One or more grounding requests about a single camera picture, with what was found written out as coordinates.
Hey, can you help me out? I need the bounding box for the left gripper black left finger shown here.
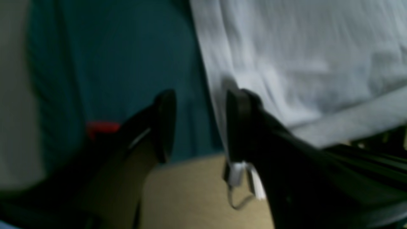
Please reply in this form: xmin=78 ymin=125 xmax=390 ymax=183
xmin=1 ymin=89 xmax=177 ymax=229

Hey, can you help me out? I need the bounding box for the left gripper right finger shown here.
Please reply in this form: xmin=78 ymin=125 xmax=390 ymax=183
xmin=226 ymin=89 xmax=407 ymax=229

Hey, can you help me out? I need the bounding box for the white T-shirt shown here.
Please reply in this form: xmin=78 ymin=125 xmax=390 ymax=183
xmin=190 ymin=0 xmax=407 ymax=147

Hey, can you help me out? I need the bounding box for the orange black clamp top right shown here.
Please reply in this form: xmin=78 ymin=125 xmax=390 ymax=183
xmin=86 ymin=121 xmax=121 ymax=140

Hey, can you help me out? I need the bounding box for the teal table cloth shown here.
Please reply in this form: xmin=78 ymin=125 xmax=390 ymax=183
xmin=27 ymin=0 xmax=223 ymax=171

